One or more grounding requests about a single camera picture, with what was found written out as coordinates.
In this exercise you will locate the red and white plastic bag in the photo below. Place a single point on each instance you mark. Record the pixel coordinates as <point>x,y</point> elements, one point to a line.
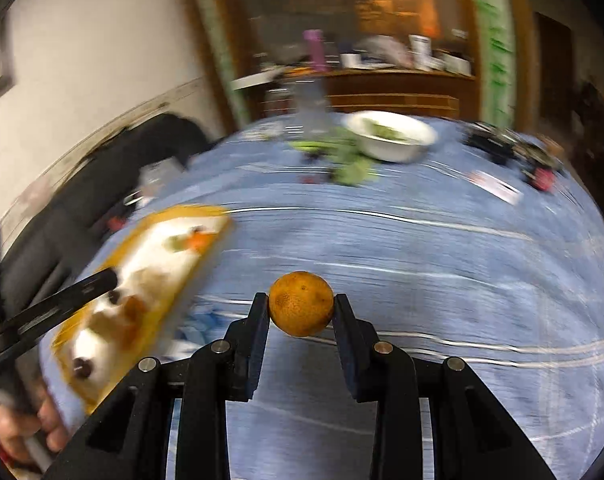
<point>118,221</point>

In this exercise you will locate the black remote control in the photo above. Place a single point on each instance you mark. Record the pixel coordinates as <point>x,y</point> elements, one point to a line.
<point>492,142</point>

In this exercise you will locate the dark plum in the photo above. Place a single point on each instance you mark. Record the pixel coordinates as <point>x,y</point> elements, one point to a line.
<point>332,175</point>
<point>309,157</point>

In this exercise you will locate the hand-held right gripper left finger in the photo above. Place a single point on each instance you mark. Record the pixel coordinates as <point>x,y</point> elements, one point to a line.
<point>259,340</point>

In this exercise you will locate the clear plastic bag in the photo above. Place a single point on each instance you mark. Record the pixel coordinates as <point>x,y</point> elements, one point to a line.
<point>154,175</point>

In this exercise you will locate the orange tangerine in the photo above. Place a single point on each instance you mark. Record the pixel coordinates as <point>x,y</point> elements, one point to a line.
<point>300,305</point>

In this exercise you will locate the white card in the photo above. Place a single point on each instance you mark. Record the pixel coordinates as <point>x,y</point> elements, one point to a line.
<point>497,187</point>

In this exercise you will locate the clear glass pitcher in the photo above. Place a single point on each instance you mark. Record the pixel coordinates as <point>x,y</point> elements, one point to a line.
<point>309,110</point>

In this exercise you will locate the white foam tray yellow rim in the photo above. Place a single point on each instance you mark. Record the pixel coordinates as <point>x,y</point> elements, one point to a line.
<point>157,245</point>

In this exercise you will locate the white bowl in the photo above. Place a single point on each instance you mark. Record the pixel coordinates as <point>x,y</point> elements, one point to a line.
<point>397,146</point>

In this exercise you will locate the green printed door banner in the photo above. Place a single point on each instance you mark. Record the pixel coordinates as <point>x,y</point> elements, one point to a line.
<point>494,40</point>
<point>219,45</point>

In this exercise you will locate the round orange slice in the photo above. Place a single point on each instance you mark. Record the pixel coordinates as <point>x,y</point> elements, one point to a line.
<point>200,240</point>

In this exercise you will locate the patterned white plate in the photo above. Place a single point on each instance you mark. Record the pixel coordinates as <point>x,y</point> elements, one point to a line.
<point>262,132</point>

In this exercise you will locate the wooden cabinet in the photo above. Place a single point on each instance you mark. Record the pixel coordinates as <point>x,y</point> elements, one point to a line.
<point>392,92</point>

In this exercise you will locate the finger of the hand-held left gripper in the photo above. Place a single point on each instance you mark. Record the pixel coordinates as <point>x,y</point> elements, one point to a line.
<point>57,302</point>

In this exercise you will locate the person's left hand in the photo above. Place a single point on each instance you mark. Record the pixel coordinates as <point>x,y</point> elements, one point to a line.
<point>52,425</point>

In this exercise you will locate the purple bottle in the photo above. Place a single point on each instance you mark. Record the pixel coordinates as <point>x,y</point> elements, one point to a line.
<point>314,50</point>

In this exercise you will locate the black and red gadget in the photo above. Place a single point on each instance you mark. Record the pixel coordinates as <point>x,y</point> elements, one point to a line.
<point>542,165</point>

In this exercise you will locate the green leafy vegetable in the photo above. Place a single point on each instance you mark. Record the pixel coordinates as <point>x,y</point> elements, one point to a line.
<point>352,167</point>

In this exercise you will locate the black leather sofa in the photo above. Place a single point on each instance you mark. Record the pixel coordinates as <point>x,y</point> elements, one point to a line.
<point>82,195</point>

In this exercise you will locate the green grape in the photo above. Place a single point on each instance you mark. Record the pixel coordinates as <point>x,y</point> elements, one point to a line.
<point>174,244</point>

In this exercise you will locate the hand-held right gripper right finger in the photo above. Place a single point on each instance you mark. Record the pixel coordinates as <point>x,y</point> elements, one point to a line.
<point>344,345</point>

